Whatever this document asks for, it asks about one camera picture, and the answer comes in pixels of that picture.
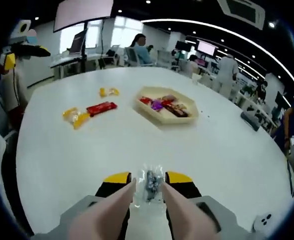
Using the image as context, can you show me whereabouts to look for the clear snack packet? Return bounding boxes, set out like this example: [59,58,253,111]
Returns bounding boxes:
[134,162,165,208]

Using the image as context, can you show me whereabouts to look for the grey headset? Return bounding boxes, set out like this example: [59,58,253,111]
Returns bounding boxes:
[240,111,261,132]

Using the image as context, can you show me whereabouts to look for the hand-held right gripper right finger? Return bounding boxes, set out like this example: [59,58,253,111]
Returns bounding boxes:
[164,170,260,240]

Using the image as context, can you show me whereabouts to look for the white handheld controller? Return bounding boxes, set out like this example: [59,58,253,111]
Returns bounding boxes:
[253,212,274,232]

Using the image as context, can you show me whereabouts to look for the large display screen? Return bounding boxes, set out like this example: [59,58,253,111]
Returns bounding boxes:
[53,0,115,33]

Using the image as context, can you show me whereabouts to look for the purple snack packet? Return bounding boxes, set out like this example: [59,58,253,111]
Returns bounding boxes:
[151,99,164,111]

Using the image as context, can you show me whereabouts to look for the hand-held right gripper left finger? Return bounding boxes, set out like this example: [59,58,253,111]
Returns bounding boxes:
[33,171,133,240]

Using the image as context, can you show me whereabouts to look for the cream hexagonal container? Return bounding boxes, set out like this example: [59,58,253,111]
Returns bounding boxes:
[135,85,200,125]

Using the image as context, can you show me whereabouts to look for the yellow snack bag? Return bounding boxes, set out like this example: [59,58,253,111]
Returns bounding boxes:
[99,86,121,98]
[62,106,91,130]

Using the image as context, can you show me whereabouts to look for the small display screen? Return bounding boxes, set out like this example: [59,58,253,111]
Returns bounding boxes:
[196,39,217,57]

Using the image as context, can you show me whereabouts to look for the ceiling air vent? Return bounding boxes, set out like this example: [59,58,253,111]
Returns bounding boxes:
[216,0,266,30]

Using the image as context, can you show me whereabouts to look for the red snack bar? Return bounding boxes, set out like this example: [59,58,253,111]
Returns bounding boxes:
[163,101,190,118]
[86,101,118,118]

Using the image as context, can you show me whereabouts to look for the white mesh office chair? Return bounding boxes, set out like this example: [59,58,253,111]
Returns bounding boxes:
[156,49,175,70]

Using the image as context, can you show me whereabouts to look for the white office desk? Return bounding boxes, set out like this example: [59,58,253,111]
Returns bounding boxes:
[49,53,100,78]

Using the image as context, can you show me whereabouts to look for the curved ceiling light strip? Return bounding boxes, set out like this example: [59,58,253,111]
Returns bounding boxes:
[141,18,294,84]

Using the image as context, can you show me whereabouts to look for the black monitor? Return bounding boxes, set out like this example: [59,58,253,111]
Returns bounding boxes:
[174,40,189,51]

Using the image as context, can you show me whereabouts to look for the black display stand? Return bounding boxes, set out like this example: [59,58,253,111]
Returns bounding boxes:
[80,21,89,62]

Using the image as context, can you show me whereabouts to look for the dark desktop monitor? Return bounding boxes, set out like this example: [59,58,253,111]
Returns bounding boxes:
[68,28,89,55]

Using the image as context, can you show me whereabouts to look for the beige food tongs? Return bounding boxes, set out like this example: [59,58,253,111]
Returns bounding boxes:
[66,176,220,240]

